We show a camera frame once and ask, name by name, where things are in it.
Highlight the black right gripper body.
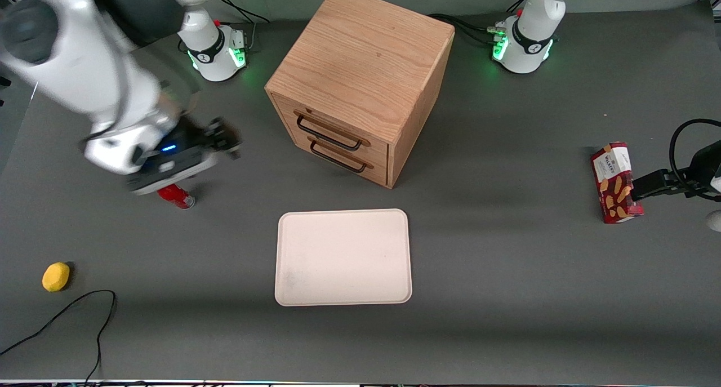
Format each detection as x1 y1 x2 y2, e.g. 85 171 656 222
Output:
127 118 221 195

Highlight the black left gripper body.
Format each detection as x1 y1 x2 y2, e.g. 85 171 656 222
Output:
670 141 721 201

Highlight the wooden drawer cabinet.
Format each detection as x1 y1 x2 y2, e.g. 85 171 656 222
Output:
265 0 456 190

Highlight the red tartan shortbread box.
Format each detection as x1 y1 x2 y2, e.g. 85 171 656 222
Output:
590 142 644 225

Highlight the red drink can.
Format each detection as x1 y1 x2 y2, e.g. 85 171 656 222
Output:
157 185 197 210

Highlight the cream plastic tray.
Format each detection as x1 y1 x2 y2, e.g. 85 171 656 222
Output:
274 208 413 307

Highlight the yellow lemon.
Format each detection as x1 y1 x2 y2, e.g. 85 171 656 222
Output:
42 262 72 293

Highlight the black looped camera cable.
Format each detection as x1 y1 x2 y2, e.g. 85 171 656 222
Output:
669 118 721 199

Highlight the wooden drawer with long handle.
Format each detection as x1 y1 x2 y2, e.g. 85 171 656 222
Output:
275 96 390 163

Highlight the long wood and wire handle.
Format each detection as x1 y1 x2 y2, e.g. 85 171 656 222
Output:
293 110 372 153

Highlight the short wood and wire handle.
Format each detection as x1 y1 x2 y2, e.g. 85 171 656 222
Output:
307 138 375 175

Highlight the black right arm base cable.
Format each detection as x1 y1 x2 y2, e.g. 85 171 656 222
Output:
214 0 272 25

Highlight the black arm base cable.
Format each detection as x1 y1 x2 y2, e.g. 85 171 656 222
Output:
214 0 272 25
426 12 508 45

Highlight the wooden drawer with short handle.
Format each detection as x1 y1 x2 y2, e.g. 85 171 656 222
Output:
292 129 390 186

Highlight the thin black cable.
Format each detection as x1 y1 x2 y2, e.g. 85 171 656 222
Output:
0 289 118 384

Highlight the black left arm base cable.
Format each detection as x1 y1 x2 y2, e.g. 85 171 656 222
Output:
426 12 508 45

